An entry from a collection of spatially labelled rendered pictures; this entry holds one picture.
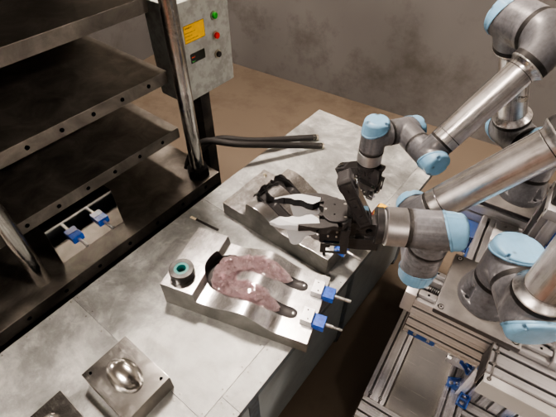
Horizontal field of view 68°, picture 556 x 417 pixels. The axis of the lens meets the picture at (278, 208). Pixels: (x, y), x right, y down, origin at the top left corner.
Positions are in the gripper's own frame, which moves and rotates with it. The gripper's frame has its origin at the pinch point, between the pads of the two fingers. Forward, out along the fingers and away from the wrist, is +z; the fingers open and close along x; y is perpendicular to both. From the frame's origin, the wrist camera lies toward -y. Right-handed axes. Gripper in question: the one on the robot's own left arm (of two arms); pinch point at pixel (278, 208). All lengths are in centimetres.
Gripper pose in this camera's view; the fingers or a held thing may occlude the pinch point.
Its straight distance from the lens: 78.6
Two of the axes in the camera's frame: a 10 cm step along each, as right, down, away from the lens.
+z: -9.9, -0.8, 0.8
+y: -0.1, 7.9, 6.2
